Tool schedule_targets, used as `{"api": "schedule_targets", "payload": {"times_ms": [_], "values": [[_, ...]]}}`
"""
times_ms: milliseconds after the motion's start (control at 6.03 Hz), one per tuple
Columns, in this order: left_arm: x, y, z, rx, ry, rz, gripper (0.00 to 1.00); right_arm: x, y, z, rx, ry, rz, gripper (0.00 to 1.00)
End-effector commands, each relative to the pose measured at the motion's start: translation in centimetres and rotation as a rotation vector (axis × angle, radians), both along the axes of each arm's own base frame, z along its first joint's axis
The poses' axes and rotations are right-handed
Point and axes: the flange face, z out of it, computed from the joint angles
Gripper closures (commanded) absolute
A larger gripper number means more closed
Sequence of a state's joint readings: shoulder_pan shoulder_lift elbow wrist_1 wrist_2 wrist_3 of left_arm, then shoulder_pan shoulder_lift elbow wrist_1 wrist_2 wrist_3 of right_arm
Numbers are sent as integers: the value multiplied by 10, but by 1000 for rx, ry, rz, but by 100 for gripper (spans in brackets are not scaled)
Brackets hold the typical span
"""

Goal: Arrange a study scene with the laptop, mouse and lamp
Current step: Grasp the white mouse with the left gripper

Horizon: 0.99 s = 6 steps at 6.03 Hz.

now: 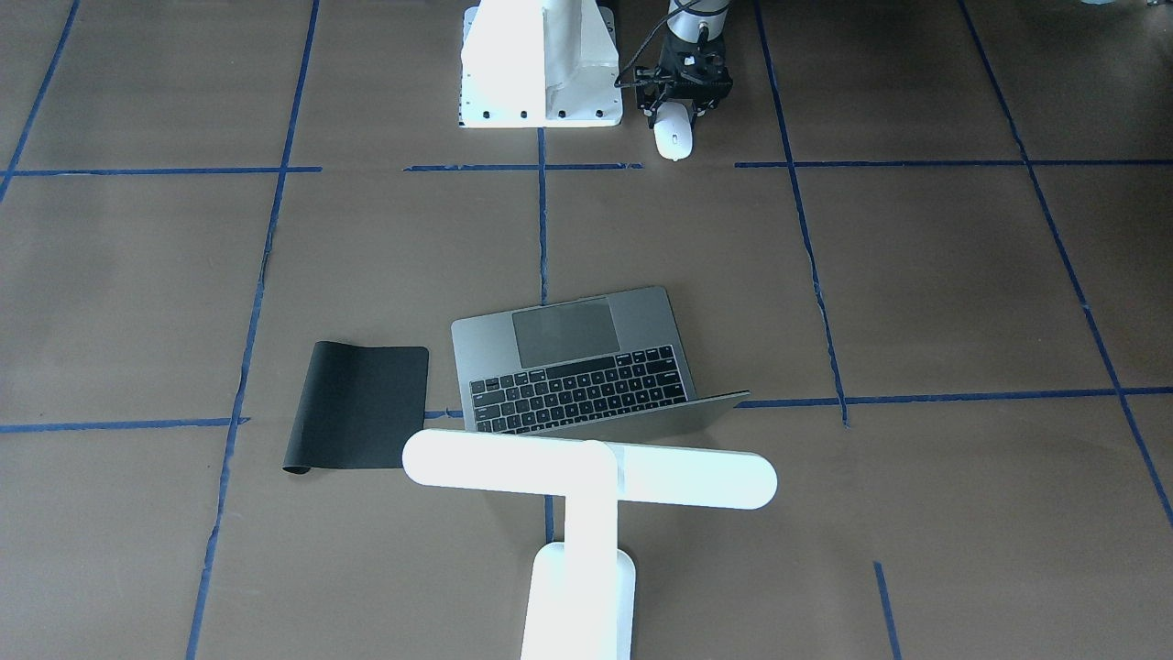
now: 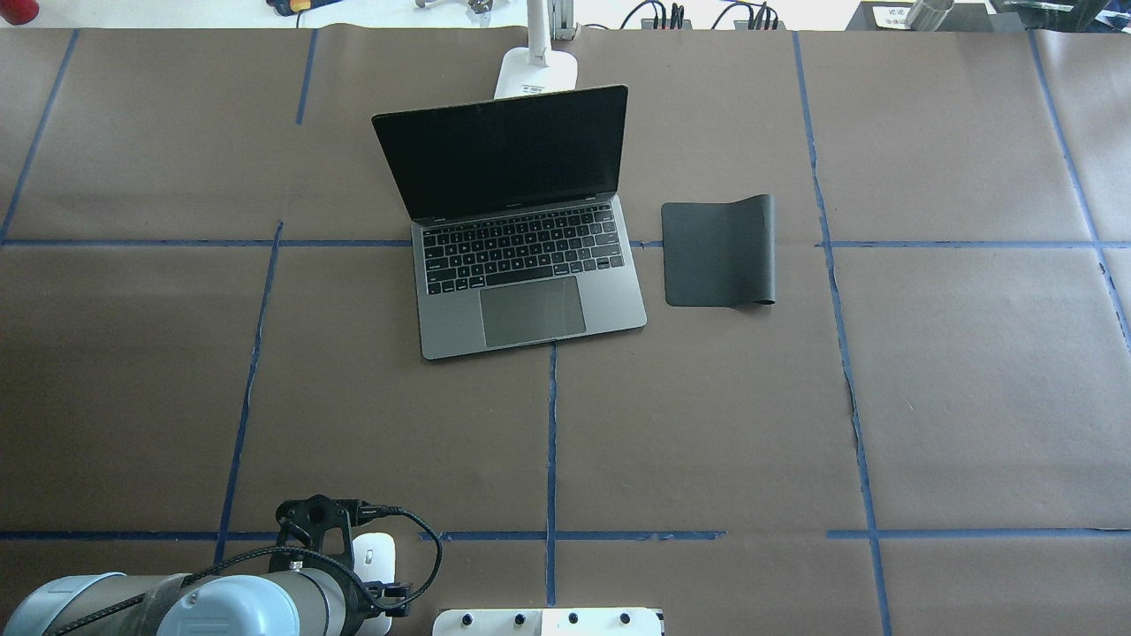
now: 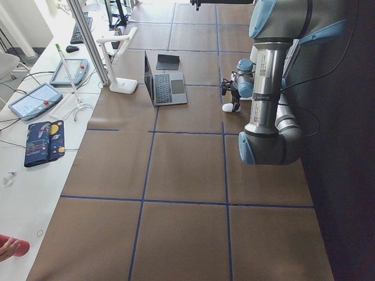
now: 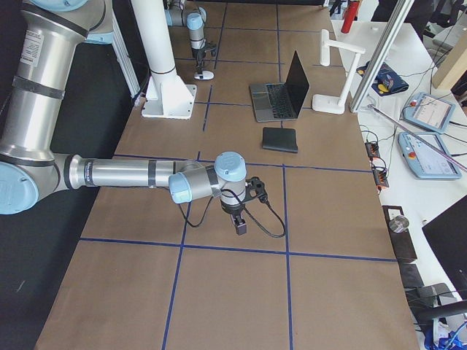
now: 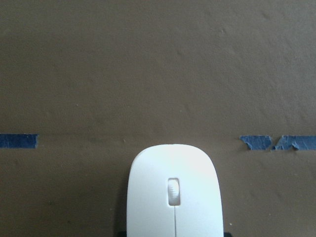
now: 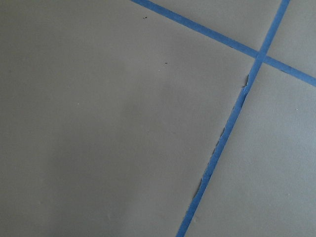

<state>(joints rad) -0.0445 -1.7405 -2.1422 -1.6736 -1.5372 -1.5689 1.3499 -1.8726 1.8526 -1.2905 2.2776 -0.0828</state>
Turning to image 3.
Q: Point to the teach pendant near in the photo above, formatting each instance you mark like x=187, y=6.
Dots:
x=36, y=102

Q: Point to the navy space pattern pouch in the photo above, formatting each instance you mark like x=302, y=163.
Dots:
x=44, y=143

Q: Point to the metal rod tool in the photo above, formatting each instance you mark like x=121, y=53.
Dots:
x=80, y=104

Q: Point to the black mouse pad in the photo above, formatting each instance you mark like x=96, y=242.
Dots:
x=167, y=62

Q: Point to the black keyboard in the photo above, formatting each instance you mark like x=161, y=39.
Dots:
x=77, y=37

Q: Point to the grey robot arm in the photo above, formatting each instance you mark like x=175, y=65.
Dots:
x=273, y=136

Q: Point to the metal cylinder cup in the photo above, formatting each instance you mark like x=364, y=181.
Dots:
x=117, y=32

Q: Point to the white computer mouse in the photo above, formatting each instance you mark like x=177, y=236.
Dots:
x=228, y=107

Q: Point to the teach pendant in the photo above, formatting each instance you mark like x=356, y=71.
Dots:
x=77, y=69
x=36, y=102

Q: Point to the grey laptop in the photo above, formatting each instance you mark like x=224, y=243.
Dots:
x=166, y=88

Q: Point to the black desk mouse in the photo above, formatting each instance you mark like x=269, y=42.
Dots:
x=71, y=49

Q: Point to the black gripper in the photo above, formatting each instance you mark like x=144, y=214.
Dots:
x=234, y=94
x=197, y=6

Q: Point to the brown paper table cover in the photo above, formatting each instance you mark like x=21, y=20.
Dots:
x=160, y=193

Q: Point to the teach pendant far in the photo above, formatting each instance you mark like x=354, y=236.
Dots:
x=77, y=69

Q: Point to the aluminium frame post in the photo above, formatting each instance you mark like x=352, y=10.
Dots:
x=89, y=41

